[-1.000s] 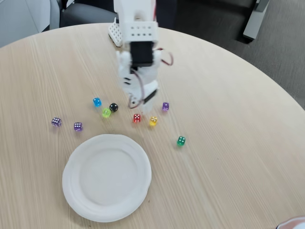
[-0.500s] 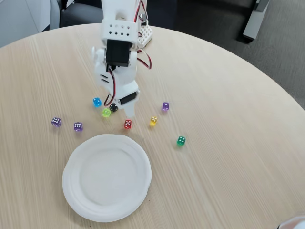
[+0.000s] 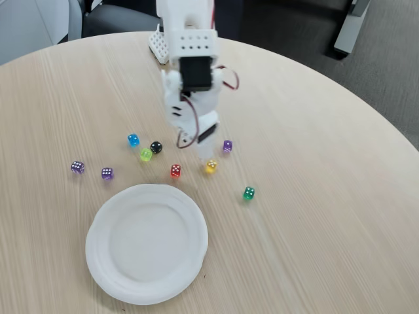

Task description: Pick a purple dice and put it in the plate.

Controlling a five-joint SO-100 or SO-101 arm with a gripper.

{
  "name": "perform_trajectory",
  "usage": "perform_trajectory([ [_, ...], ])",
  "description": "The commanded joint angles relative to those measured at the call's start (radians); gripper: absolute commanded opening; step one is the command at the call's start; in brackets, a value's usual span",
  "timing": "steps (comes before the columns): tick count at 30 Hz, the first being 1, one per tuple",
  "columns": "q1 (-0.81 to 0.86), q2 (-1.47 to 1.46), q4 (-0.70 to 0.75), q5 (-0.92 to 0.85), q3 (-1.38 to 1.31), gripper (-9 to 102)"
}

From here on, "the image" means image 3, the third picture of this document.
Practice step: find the red translucent die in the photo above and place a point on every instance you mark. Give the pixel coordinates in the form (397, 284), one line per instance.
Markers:
(175, 171)

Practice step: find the purple translucent die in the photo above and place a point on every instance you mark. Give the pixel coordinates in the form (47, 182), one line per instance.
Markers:
(227, 146)
(77, 167)
(107, 173)

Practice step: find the yellow translucent die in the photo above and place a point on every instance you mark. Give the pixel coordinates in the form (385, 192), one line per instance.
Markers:
(211, 167)

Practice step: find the dark green translucent die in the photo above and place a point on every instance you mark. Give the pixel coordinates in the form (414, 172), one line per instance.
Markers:
(249, 194)

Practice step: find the lime green translucent die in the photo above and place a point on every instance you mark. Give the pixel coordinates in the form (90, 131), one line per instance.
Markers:
(146, 154)

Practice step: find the dark grey chair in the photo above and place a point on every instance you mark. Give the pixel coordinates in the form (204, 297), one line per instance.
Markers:
(114, 19)

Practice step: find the white cabinet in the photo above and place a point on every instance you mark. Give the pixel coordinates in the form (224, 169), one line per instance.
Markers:
(26, 26)

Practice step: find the blue translucent die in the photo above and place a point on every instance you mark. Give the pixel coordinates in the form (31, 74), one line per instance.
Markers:
(133, 140)

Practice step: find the grey desk leg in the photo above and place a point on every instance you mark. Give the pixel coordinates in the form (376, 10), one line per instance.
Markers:
(348, 29)

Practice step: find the black die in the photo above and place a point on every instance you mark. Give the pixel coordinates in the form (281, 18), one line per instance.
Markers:
(156, 147)

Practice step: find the white paper plate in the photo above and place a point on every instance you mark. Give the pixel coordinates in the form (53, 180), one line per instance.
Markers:
(147, 245)

